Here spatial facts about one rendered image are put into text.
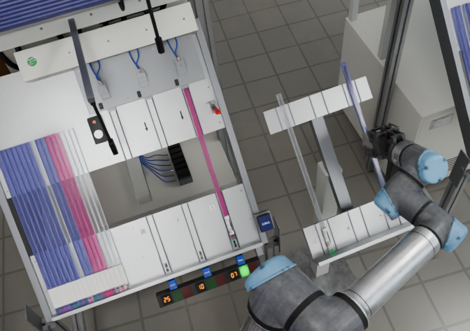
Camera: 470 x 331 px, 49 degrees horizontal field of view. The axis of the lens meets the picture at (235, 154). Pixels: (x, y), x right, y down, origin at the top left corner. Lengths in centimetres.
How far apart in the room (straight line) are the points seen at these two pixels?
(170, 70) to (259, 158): 130
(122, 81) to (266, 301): 72
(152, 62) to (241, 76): 164
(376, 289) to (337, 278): 120
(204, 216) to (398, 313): 108
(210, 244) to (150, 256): 19
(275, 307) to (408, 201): 42
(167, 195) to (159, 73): 56
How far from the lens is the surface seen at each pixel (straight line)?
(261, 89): 301
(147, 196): 187
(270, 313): 117
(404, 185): 134
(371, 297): 118
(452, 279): 248
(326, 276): 238
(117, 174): 200
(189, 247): 162
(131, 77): 149
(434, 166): 133
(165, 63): 150
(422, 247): 126
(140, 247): 161
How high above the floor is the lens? 219
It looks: 53 degrees down
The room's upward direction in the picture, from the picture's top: 8 degrees counter-clockwise
